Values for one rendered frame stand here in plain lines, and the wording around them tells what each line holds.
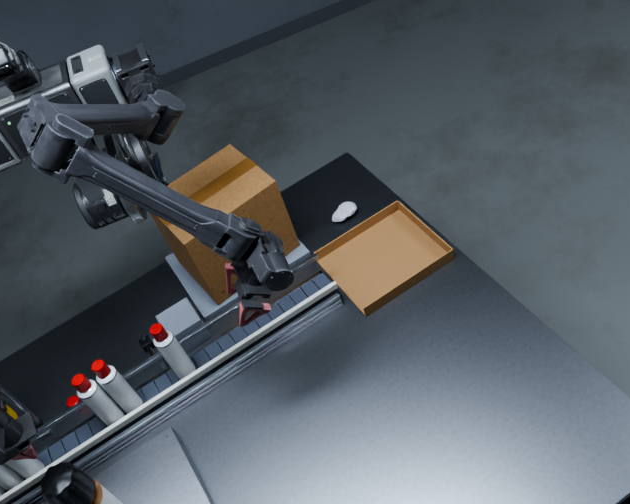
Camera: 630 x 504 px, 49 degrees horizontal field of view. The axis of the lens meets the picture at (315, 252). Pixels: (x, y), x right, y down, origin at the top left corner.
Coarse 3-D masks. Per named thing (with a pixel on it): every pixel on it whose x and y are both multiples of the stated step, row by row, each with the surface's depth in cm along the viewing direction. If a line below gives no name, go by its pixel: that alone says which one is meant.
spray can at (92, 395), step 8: (80, 376) 162; (72, 384) 161; (80, 384) 160; (88, 384) 162; (96, 384) 165; (80, 392) 162; (88, 392) 163; (96, 392) 164; (104, 392) 168; (88, 400) 164; (96, 400) 165; (104, 400) 167; (112, 400) 171; (96, 408) 167; (104, 408) 168; (112, 408) 170; (104, 416) 170; (112, 416) 171; (120, 416) 174
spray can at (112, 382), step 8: (96, 360) 164; (96, 368) 162; (104, 368) 163; (112, 368) 166; (96, 376) 166; (104, 376) 164; (112, 376) 165; (120, 376) 168; (104, 384) 164; (112, 384) 165; (120, 384) 167; (128, 384) 171; (112, 392) 167; (120, 392) 168; (128, 392) 171; (120, 400) 170; (128, 400) 172; (136, 400) 174; (128, 408) 173; (136, 408) 175
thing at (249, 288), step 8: (232, 264) 149; (240, 264) 149; (240, 272) 146; (248, 272) 144; (240, 280) 145; (248, 280) 145; (256, 280) 145; (248, 288) 144; (256, 288) 145; (264, 288) 146; (248, 296) 144; (264, 296) 145
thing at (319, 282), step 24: (312, 288) 189; (240, 336) 184; (264, 336) 182; (192, 360) 183; (168, 384) 180; (192, 384) 178; (120, 408) 178; (96, 432) 175; (120, 432) 174; (48, 456) 174
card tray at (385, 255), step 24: (384, 216) 206; (408, 216) 203; (336, 240) 200; (360, 240) 203; (384, 240) 201; (408, 240) 198; (432, 240) 196; (336, 264) 199; (360, 264) 197; (384, 264) 195; (408, 264) 193; (432, 264) 187; (360, 288) 191; (384, 288) 189; (408, 288) 188
